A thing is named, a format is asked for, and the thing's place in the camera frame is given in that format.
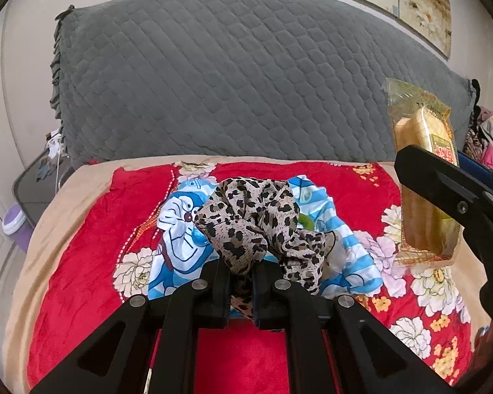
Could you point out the red blue surprise egg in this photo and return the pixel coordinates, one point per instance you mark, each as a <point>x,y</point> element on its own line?
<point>198,238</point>

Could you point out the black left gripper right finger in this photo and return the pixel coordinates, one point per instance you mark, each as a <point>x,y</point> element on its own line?
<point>336,346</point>

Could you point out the white charger with cable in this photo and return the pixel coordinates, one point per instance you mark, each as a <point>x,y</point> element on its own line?
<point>56,156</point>

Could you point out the leopard print scrunchie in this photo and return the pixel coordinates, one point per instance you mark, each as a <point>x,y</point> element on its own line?
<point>245,219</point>

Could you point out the red floral blanket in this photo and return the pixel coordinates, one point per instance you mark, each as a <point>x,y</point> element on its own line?
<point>138,237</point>

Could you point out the dark bedside table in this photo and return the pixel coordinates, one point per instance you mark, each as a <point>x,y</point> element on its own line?
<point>39,183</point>

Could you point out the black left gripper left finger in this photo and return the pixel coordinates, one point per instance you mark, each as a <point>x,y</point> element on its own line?
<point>146,345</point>

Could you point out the purple white trash bin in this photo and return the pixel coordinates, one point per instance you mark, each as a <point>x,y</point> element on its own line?
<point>17,227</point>

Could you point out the blue striped cartoon cloth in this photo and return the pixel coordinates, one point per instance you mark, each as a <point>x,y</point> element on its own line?
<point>179,261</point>

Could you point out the grey quilted headboard cover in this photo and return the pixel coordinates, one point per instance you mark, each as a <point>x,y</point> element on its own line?
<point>287,79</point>

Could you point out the beige sheer scrunchie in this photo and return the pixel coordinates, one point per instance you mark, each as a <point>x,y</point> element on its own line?
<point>335,253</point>

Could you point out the pile of colourful clothes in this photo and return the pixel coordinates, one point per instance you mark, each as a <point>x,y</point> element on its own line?
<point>479,138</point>

